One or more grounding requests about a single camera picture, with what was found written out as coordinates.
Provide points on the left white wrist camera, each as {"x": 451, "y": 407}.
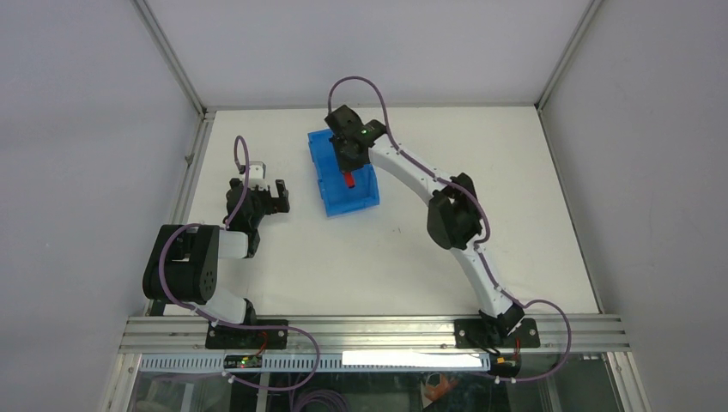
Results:
{"x": 256, "y": 173}

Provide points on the aluminium front rail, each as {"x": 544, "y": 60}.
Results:
{"x": 586, "y": 334}

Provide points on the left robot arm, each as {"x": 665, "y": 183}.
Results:
{"x": 183, "y": 265}

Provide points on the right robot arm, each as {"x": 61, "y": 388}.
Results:
{"x": 455, "y": 221}

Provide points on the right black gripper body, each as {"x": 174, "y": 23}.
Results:
{"x": 346, "y": 161}

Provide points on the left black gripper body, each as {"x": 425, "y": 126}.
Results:
{"x": 260, "y": 199}

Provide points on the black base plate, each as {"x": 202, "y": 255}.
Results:
{"x": 270, "y": 337}
{"x": 474, "y": 333}

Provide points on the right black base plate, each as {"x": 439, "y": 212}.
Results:
{"x": 474, "y": 333}

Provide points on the red handled screwdriver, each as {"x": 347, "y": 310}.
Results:
{"x": 349, "y": 180}

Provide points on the blue plastic bin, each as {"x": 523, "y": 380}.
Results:
{"x": 338, "y": 198}

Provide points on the orange object under table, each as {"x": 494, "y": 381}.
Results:
{"x": 436, "y": 385}

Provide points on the white slotted cable duct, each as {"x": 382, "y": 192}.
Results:
{"x": 377, "y": 361}

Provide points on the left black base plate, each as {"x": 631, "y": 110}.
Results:
{"x": 270, "y": 337}

